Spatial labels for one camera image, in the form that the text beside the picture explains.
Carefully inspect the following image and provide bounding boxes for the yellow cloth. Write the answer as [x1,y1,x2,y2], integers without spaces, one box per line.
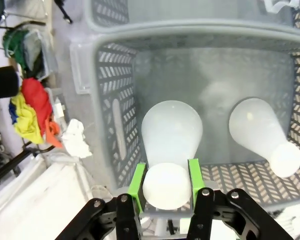
[10,93,45,145]

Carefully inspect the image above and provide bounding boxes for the orange cloth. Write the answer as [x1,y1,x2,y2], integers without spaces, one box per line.
[45,119,64,149]

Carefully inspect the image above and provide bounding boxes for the black camera tripod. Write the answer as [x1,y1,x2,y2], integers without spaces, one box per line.
[53,0,74,25]

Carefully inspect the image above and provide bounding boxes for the white frosted conical flask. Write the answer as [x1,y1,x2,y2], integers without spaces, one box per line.
[140,99,204,211]
[228,97,300,179]

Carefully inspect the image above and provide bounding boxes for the white base panel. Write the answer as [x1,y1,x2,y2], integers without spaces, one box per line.
[0,154,117,240]

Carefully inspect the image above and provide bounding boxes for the green cloth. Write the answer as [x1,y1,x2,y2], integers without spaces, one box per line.
[2,29,29,71]

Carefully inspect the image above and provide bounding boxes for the grey plastic woven basket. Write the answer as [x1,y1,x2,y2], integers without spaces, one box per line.
[90,22,300,214]

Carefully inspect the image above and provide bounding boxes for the grey basket with label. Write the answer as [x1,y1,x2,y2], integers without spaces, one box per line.
[84,0,300,35]

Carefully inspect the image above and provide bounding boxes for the white crumpled cloth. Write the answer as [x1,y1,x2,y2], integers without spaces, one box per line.
[61,118,93,159]

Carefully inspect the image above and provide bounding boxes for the red cloth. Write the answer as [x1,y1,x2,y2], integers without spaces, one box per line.
[20,77,54,131]

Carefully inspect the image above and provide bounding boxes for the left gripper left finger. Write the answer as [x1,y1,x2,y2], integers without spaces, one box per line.
[56,162,148,240]

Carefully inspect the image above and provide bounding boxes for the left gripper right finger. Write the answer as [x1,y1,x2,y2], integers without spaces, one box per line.
[186,158,294,240]

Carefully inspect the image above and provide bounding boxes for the clear plastic storage box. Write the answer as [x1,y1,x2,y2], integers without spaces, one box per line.
[69,40,94,95]

